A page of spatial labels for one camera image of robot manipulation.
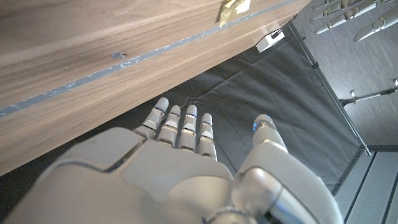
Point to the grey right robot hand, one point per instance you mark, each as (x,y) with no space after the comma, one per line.
(174,180)

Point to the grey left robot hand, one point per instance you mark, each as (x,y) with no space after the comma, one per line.
(351,12)

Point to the gold foil envelope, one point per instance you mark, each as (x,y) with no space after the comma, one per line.
(233,7)

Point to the black backdrop stand pole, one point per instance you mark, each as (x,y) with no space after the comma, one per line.
(329,90)

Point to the metal tripod stand leg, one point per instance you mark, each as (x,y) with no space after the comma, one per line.
(367,97)

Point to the white power strip box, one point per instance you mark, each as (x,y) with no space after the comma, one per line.
(268,42)

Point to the black backdrop curtain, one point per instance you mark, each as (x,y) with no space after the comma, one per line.
(280,93)

